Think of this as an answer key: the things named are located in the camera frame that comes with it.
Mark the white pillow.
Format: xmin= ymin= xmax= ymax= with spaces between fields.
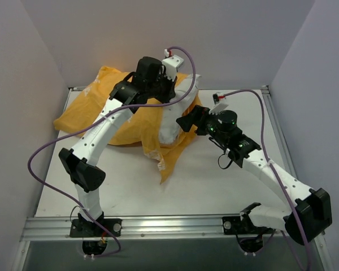
xmin=158 ymin=74 xmax=201 ymax=145

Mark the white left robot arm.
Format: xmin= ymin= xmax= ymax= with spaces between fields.
xmin=59 ymin=55 xmax=184 ymax=237

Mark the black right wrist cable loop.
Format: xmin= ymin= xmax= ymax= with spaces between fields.
xmin=217 ymin=152 xmax=234 ymax=170

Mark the yellow printed pillowcase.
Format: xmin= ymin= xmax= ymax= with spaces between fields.
xmin=54 ymin=66 xmax=196 ymax=182

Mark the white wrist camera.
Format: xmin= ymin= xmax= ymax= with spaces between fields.
xmin=162 ymin=49 xmax=184 ymax=81
xmin=209 ymin=92 xmax=228 ymax=115

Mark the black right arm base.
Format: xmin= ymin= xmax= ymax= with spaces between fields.
xmin=221 ymin=203 xmax=275 ymax=256

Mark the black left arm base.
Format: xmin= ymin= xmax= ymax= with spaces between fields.
xmin=69 ymin=211 xmax=123 ymax=255

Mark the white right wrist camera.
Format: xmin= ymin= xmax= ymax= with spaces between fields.
xmin=209 ymin=92 xmax=228 ymax=115

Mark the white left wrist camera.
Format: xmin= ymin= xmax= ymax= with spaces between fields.
xmin=162 ymin=49 xmax=184 ymax=81

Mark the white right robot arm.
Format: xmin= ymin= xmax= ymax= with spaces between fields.
xmin=176 ymin=106 xmax=332 ymax=244

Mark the aluminium front frame rail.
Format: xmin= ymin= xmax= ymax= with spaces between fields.
xmin=19 ymin=215 xmax=325 ymax=242

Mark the aluminium table edge rail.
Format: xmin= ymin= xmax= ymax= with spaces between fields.
xmin=261 ymin=85 xmax=297 ymax=178

